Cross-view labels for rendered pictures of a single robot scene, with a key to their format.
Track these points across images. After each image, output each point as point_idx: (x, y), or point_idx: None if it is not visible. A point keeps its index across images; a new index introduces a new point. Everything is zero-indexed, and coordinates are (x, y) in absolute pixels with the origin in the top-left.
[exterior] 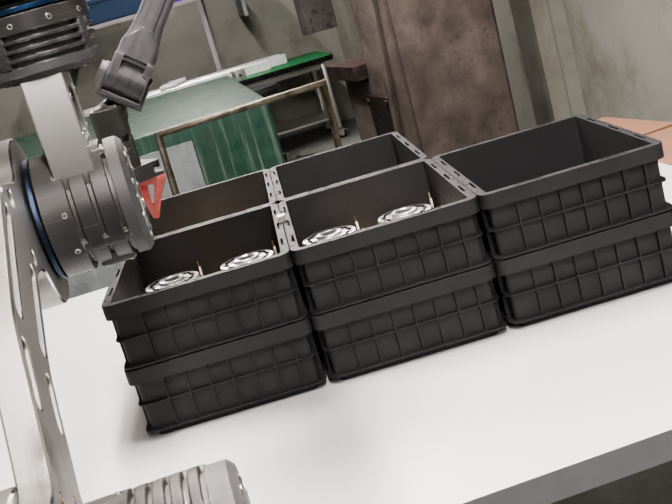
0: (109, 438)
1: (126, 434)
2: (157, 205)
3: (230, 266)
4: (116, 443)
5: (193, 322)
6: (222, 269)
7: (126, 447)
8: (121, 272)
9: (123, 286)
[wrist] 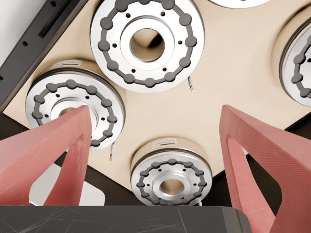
0: (4, 1)
1: (22, 19)
2: (226, 175)
3: (307, 52)
4: (4, 25)
5: None
6: (294, 44)
7: (7, 48)
8: (68, 15)
9: (53, 38)
